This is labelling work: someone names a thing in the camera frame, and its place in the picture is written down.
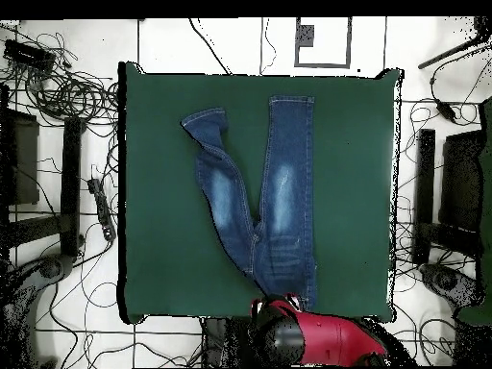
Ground black metal stand frame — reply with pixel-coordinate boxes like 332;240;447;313
0;114;87;258
411;128;481;266

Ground black electronics box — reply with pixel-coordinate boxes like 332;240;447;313
3;38;58;72

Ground black power strip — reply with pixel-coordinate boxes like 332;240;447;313
86;177;117;242

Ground dark green table cloth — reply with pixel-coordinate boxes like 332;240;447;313
117;61;403;324

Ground black power adapter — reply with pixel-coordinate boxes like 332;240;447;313
434;99;457;123

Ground green cloth sheet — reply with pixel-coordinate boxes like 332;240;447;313
456;97;492;328

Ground blue denim jeans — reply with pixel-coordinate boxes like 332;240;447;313
180;94;318;312

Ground dark flat panel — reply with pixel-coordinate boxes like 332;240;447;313
438;129;486;232
0;108;40;206

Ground small grey square tag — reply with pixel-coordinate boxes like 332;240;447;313
294;23;315;48

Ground black tripod rod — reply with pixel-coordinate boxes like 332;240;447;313
417;16;492;70

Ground grey wheeled chair base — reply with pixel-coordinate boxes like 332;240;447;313
418;262;485;308
0;255;76;368

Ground grey square floor frame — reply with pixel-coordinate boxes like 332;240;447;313
294;16;353;69

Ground tangled black cable bundle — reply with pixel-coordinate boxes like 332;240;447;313
0;30;120;130

